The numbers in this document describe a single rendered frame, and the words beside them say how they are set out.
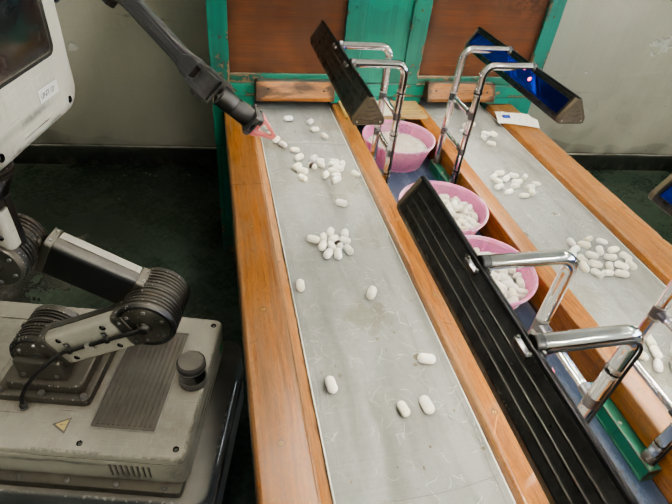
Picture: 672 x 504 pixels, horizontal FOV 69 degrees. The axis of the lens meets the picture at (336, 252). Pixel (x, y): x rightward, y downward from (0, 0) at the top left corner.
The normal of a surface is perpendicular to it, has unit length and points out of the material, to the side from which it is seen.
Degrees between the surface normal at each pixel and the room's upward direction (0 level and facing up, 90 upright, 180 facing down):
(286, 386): 0
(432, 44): 90
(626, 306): 0
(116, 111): 90
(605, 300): 0
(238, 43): 90
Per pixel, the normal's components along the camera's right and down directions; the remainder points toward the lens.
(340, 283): 0.09, -0.77
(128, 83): 0.14, 0.64
